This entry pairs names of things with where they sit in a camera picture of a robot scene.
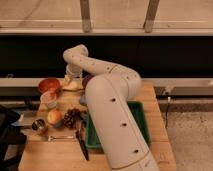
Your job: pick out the white pink cup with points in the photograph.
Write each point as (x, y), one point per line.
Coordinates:
(49, 99)

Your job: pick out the green plastic tray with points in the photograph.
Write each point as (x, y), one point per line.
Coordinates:
(136, 108)

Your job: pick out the purple bowl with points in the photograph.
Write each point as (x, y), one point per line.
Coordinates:
(86, 79)

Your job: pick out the brown pine cone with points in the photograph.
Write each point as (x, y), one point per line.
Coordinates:
(71, 117)

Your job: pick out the silver fork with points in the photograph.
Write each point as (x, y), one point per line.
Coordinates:
(52, 138)

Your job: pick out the black handled knife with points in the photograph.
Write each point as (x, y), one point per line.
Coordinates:
(78, 134)

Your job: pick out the black chair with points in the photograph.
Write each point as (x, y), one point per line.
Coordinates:
(9, 135)

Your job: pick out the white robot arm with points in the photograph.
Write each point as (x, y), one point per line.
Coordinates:
(106, 96)

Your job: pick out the red orange bowl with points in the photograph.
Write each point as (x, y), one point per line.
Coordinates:
(50, 83)

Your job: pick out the small metal cup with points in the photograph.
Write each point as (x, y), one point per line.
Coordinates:
(39, 126)

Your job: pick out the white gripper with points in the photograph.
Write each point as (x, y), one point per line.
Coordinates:
(70, 85)

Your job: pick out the red yellow apple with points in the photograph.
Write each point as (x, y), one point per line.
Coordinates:
(54, 116)

